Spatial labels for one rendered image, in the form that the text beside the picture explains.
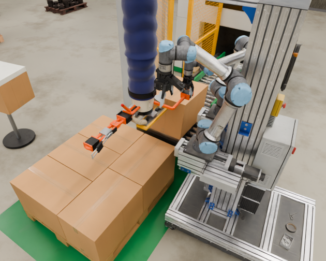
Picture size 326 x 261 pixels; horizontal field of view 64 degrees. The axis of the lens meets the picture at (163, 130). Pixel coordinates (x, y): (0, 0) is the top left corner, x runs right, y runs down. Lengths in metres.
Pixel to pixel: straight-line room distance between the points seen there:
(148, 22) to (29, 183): 1.68
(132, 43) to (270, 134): 1.12
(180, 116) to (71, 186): 1.17
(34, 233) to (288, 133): 2.40
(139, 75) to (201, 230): 1.44
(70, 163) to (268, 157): 1.73
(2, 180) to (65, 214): 1.39
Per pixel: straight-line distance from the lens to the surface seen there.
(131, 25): 1.78
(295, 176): 3.54
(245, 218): 2.67
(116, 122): 1.92
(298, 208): 2.94
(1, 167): 3.67
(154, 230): 2.71
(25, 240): 2.92
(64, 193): 2.39
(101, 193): 2.31
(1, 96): 3.21
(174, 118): 2.56
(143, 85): 1.96
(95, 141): 1.77
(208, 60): 1.54
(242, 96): 1.50
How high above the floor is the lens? 2.36
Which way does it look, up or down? 40 degrees down
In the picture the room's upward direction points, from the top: 2 degrees clockwise
